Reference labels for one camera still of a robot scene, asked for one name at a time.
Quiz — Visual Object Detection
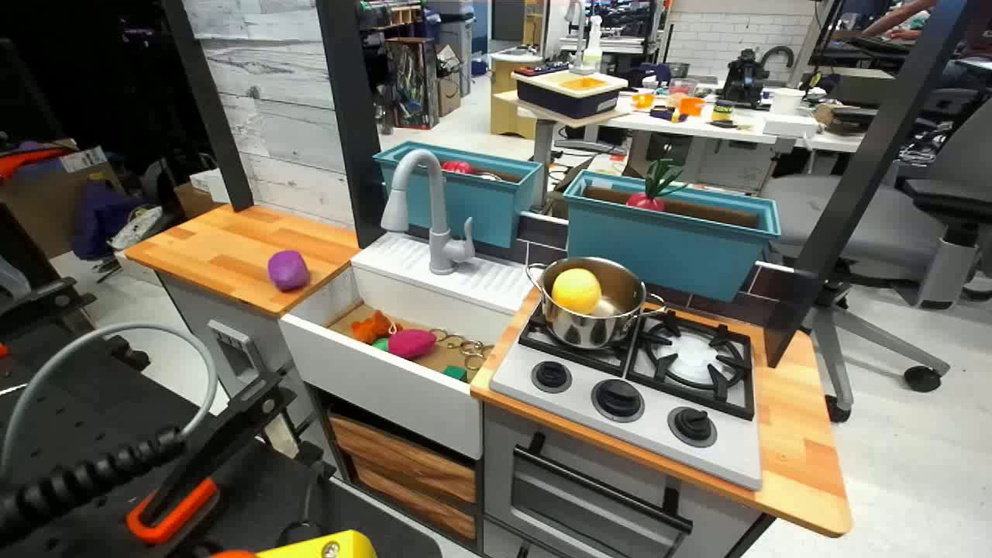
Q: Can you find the grey toy tap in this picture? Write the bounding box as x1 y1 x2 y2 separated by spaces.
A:
378 147 482 278

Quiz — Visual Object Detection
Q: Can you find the black burner grate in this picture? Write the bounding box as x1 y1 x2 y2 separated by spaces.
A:
624 315 760 423
514 304 650 379

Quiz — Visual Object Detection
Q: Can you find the yellow toy lemon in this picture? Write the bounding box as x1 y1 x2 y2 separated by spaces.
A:
548 268 605 317

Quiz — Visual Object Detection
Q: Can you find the teal planter box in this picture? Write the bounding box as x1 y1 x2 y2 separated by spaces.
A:
560 167 787 308
373 141 548 253

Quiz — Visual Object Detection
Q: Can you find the pink toy food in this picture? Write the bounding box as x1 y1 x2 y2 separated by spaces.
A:
388 325 442 364

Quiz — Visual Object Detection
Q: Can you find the black stove knob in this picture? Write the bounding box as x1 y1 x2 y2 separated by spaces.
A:
531 356 577 398
591 377 647 423
665 405 721 449

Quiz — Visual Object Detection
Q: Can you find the steel cooking pot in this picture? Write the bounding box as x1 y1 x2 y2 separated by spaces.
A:
531 254 666 350

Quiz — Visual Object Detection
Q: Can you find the orange toy food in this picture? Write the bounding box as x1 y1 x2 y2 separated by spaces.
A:
348 310 397 347

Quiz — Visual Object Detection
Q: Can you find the white toy sink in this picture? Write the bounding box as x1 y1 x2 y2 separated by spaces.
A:
279 229 542 467

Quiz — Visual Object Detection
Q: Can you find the grey toy stove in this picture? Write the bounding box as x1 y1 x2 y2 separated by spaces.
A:
488 304 767 494

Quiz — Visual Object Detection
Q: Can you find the red radish toy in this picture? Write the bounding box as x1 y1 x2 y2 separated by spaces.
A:
624 155 689 219

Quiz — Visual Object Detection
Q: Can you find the black and yellow tray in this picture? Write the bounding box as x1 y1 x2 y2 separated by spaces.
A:
514 68 634 120

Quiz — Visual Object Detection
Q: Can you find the purple toy ball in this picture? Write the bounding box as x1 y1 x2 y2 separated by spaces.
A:
264 247 314 294

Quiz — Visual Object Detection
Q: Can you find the wooden crate drawer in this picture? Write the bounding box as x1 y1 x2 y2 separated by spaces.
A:
327 411 482 549

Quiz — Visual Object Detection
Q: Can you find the grey oven door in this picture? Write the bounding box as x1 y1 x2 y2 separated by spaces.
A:
482 405 767 558

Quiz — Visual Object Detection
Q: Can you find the white spray bottle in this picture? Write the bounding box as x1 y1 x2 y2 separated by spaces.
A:
577 12 608 78

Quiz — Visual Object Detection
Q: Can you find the grey cabinet latch plate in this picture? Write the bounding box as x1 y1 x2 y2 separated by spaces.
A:
206 317 271 405

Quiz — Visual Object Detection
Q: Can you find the white background table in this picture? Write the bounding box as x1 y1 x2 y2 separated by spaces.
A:
514 84 876 181

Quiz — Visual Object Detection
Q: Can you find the wooden countertop beside sink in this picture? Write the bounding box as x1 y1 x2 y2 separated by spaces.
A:
124 201 363 320

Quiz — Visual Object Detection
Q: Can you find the grey wood back panel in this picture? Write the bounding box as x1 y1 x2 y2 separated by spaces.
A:
180 0 357 229

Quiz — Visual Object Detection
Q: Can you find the grey cabinet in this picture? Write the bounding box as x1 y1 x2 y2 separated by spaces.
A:
160 271 318 443

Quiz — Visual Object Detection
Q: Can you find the yellow tool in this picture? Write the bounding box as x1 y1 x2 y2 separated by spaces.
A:
207 526 381 558

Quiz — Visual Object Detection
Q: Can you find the black machine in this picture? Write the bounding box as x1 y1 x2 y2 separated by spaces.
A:
717 45 800 113

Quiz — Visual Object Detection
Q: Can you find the wooden countertop around stove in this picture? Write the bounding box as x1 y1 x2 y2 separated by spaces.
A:
467 285 855 539

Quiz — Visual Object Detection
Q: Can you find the grey office chair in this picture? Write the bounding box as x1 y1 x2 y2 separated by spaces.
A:
767 95 992 425

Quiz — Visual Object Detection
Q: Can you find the cardboard box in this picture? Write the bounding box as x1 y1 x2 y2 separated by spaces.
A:
0 141 115 265

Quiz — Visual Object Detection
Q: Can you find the black frame post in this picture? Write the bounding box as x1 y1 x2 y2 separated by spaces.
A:
314 0 391 253
762 0 978 371
160 0 258 214

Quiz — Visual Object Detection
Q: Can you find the black oven handle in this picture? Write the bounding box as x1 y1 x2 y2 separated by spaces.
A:
509 431 699 536

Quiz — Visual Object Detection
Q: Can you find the black clamp orange handle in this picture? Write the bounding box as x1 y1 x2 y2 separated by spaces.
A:
122 364 302 549

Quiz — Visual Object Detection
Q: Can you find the grey cable loop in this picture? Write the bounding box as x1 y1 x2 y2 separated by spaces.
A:
0 320 223 481

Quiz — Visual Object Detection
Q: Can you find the black corrugated cable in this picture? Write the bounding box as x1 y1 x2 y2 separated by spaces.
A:
0 425 192 549

